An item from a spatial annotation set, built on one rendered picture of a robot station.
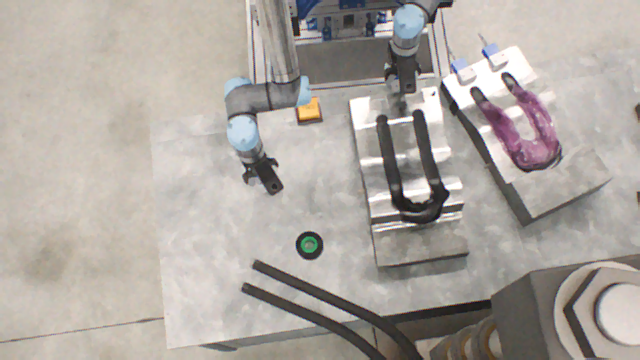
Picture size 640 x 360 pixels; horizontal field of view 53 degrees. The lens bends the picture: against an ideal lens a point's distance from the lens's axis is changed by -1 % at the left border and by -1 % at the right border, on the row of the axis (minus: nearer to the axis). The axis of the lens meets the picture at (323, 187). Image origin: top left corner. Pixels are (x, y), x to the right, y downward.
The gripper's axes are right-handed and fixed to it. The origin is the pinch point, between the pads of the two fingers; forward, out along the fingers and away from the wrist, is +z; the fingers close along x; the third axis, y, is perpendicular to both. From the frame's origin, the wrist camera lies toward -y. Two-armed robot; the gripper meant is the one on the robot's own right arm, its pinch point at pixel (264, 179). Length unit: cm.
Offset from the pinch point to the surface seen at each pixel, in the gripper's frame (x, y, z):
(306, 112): -21.3, 12.5, 0.9
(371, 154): -30.3, -10.5, -3.7
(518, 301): -14, -64, -110
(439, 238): -34, -41, -1
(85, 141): 58, 85, 85
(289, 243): 2.8, -19.5, 4.6
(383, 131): -37.0, -6.1, -3.5
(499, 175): -59, -34, -1
